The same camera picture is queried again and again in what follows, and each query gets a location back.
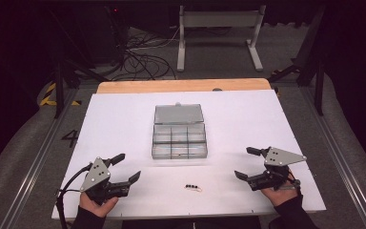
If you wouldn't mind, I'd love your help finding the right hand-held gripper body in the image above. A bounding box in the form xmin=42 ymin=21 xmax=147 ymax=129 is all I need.
xmin=247 ymin=146 xmax=308 ymax=193

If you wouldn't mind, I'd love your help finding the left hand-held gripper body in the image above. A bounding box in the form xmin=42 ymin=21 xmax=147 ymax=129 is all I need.
xmin=79 ymin=156 xmax=132 ymax=206

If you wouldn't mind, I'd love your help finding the clear plastic compartment box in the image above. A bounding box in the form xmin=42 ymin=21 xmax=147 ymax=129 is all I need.
xmin=151 ymin=101 xmax=209 ymax=160

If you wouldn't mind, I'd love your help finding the person's left hand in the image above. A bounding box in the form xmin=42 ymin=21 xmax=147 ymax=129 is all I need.
xmin=78 ymin=191 xmax=120 ymax=219

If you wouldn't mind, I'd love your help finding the person's right hand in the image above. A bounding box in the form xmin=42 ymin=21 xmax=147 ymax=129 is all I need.
xmin=259 ymin=171 xmax=301 ymax=208

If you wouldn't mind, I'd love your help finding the black tripod stand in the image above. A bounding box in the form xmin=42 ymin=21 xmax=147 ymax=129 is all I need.
xmin=49 ymin=9 xmax=110 ymax=119
xmin=268 ymin=5 xmax=329 ymax=117

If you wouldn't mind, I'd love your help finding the yellow black floor tape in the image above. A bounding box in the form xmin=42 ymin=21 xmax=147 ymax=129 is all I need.
xmin=38 ymin=82 xmax=82 ymax=108

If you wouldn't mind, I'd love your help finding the black equipment case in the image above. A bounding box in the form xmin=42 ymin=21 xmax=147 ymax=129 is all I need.
xmin=85 ymin=5 xmax=130 ymax=65

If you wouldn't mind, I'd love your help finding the white metal stand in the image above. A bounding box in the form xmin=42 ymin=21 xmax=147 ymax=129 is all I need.
xmin=175 ymin=4 xmax=267 ymax=73

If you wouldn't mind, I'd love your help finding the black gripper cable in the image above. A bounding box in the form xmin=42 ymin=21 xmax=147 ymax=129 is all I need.
xmin=55 ymin=163 xmax=93 ymax=229

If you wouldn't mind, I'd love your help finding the aluminium floor rail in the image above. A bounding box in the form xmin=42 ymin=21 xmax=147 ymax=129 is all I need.
xmin=0 ymin=89 xmax=79 ymax=229
xmin=299 ymin=87 xmax=366 ymax=229

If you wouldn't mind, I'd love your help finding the bundle of black floor cables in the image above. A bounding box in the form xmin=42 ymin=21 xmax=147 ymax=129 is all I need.
xmin=109 ymin=26 xmax=186 ymax=82

